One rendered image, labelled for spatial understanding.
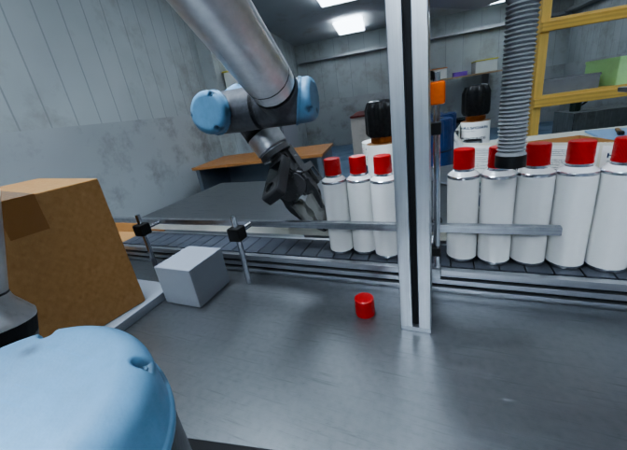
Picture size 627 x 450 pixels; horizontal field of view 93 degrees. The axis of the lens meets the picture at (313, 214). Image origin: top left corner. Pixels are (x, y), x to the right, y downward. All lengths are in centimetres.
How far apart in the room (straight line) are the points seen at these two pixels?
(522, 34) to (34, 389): 52
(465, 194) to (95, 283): 69
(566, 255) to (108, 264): 81
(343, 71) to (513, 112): 868
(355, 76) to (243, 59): 865
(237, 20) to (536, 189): 48
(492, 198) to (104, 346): 53
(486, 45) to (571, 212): 888
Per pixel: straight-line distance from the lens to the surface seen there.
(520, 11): 46
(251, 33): 41
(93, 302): 71
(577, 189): 59
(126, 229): 137
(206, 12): 38
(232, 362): 54
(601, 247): 64
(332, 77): 911
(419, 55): 40
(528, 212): 59
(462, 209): 58
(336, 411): 44
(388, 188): 57
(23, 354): 26
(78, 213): 67
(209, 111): 57
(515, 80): 46
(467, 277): 60
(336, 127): 910
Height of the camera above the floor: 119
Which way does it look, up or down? 20 degrees down
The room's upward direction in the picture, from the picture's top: 9 degrees counter-clockwise
